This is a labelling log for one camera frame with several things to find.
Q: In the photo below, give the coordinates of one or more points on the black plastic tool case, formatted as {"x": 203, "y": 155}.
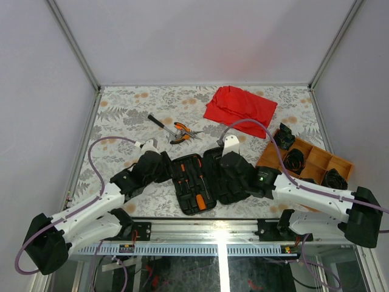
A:
{"x": 216, "y": 184}

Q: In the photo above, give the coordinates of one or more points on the wooden compartment tray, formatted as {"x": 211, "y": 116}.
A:
{"x": 317, "y": 161}

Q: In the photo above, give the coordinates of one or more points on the black tape roll right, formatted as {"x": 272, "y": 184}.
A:
{"x": 333, "y": 179}

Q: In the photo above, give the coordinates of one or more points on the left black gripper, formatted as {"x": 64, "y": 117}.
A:
{"x": 167, "y": 165}

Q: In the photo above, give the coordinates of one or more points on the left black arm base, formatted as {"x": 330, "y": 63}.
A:
{"x": 130, "y": 229}

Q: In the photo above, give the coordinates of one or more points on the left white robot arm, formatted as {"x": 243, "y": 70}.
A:
{"x": 50, "y": 241}

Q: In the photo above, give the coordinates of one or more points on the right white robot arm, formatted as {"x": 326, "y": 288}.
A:
{"x": 359, "y": 214}

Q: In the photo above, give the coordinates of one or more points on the black handled hammer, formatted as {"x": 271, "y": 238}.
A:
{"x": 162, "y": 126}

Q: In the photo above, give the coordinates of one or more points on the red folded cloth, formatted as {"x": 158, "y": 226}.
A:
{"x": 230, "y": 104}

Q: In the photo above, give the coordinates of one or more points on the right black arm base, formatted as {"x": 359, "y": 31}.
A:
{"x": 280, "y": 230}

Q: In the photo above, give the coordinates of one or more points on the aluminium front rail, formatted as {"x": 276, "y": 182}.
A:
{"x": 201, "y": 237}

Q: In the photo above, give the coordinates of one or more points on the orange black pliers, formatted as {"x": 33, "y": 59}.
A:
{"x": 184, "y": 134}

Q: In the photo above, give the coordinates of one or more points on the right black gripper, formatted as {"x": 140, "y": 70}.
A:
{"x": 223, "y": 175}

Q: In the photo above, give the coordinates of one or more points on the small orange black screwdriver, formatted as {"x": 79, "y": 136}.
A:
{"x": 185, "y": 175}

